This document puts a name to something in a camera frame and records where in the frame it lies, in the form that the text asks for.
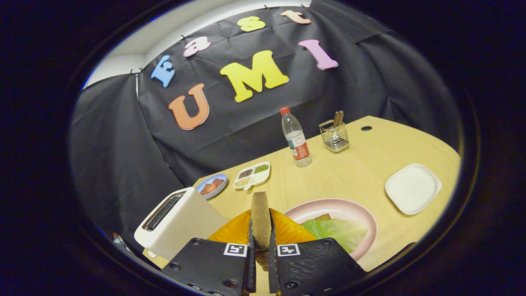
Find pink round plate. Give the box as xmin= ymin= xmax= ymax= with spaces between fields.
xmin=283 ymin=199 xmax=378 ymax=261

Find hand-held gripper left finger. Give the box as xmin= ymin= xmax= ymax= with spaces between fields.
xmin=160 ymin=209 xmax=257 ymax=296

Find green lettuce leaf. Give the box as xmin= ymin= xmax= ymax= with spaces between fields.
xmin=301 ymin=217 xmax=368 ymax=254

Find white divided sauce dish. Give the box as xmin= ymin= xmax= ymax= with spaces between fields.
xmin=233 ymin=161 xmax=271 ymax=191

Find white toaster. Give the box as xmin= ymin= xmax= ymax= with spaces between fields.
xmin=134 ymin=187 xmax=228 ymax=260

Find clear plastic water bottle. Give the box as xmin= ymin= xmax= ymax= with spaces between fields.
xmin=279 ymin=106 xmax=312 ymax=167

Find blue plate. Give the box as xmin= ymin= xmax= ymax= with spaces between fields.
xmin=196 ymin=173 xmax=228 ymax=200

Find red food pieces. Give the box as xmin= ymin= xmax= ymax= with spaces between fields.
xmin=200 ymin=178 xmax=224 ymax=196

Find white square plate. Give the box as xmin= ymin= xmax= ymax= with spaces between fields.
xmin=385 ymin=164 xmax=443 ymax=215

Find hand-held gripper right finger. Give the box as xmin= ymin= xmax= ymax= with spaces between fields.
xmin=268 ymin=208 xmax=367 ymax=296

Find metal wire utensil holder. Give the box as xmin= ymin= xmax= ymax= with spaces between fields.
xmin=319 ymin=119 xmax=350 ymax=153

